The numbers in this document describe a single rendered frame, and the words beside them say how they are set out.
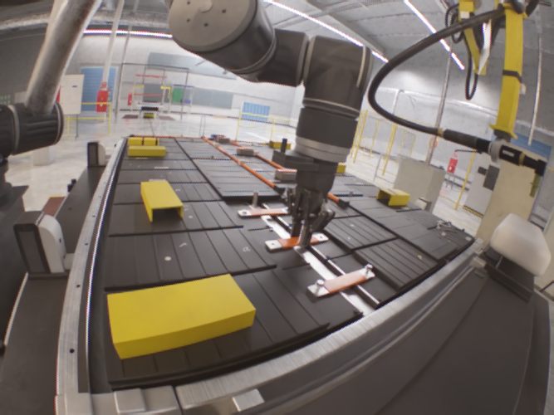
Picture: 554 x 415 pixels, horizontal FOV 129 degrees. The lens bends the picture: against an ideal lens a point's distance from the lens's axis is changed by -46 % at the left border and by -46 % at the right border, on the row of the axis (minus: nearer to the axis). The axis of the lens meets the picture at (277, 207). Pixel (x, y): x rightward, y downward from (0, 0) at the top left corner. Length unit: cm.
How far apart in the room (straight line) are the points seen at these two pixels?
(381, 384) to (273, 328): 18
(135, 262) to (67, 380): 21
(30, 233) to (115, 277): 27
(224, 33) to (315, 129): 22
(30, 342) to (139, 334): 30
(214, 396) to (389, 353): 17
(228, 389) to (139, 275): 20
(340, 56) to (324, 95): 7
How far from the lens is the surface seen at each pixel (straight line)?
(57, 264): 61
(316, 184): 44
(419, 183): 487
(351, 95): 42
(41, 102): 105
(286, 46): 43
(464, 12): 139
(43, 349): 50
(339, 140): 41
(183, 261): 40
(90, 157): 142
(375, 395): 17
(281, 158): 41
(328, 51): 43
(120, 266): 40
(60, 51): 98
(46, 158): 542
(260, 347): 29
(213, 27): 28
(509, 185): 467
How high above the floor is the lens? 124
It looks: 21 degrees down
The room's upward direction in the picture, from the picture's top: 12 degrees clockwise
